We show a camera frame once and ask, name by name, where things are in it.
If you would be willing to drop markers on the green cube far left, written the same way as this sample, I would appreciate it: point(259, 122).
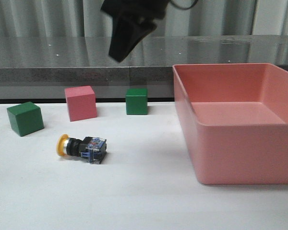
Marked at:
point(25, 118)

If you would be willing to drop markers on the green cube near bin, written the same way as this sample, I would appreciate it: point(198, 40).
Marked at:
point(136, 101)

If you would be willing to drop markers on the yellow push button switch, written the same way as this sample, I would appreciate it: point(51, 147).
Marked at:
point(92, 149)

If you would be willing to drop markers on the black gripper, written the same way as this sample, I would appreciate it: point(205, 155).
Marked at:
point(132, 21)

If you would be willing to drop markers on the pink wooden cube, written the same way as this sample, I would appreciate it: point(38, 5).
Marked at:
point(81, 103)

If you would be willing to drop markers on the pink plastic bin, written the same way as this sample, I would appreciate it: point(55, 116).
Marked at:
point(234, 118)

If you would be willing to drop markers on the grey stone ledge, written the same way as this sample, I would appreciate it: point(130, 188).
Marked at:
point(41, 68)

